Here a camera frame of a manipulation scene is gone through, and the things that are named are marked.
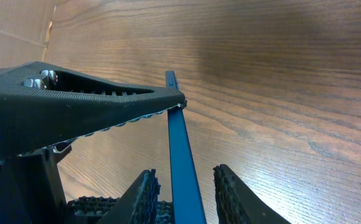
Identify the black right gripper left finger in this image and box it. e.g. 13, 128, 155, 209
98, 169, 161, 224

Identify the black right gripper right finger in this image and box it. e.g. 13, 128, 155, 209
213, 164, 289, 224

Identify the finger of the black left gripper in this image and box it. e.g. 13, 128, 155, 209
67, 196, 173, 224
0, 62, 185, 160

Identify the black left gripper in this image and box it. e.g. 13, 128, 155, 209
0, 143, 72, 223

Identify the blue Galaxy smartphone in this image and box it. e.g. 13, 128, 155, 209
164, 70, 207, 224

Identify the brown cardboard panel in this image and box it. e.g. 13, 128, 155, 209
0, 0, 57, 68

